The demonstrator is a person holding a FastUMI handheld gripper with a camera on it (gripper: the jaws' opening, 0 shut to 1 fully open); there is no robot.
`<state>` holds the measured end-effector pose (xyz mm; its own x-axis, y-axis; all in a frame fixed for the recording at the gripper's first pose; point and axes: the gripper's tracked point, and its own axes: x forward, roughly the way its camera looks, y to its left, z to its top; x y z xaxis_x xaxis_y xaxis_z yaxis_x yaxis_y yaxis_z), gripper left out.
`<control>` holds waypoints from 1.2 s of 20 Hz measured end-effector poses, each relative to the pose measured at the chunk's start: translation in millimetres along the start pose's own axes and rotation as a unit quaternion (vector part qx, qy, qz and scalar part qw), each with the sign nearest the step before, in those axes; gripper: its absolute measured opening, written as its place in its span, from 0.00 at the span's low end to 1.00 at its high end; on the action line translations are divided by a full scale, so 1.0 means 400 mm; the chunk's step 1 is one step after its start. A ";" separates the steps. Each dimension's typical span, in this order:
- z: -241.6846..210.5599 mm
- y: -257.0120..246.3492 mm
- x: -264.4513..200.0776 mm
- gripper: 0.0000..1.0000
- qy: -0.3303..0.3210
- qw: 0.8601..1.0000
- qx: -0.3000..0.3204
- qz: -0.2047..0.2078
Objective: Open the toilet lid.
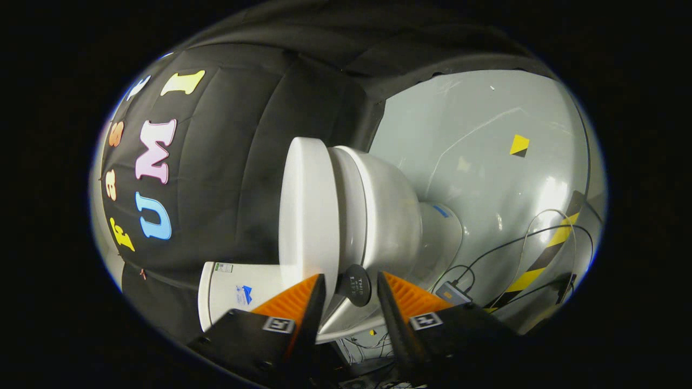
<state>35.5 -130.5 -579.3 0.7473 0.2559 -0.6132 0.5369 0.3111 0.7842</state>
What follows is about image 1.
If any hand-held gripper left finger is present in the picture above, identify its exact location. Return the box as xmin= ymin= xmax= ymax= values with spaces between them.
xmin=187 ymin=273 xmax=327 ymax=387

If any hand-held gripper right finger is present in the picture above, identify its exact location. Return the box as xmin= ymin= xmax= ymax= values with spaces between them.
xmin=377 ymin=271 xmax=520 ymax=387

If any black round lid handle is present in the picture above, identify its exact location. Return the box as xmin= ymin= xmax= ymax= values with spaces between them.
xmin=337 ymin=264 xmax=372 ymax=307

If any white toilet tank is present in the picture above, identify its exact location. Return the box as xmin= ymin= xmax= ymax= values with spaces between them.
xmin=197 ymin=262 xmax=309 ymax=331

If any white toilet bowl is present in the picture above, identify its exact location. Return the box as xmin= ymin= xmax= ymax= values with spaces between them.
xmin=316 ymin=145 xmax=464 ymax=344

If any small grey device box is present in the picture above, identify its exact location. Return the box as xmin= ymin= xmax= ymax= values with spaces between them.
xmin=435 ymin=281 xmax=473 ymax=306

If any black backdrop cloth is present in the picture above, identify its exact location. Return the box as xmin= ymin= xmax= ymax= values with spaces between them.
xmin=100 ymin=3 xmax=557 ymax=344

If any tangle of thin cables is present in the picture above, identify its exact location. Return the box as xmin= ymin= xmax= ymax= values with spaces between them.
xmin=335 ymin=327 xmax=396 ymax=371

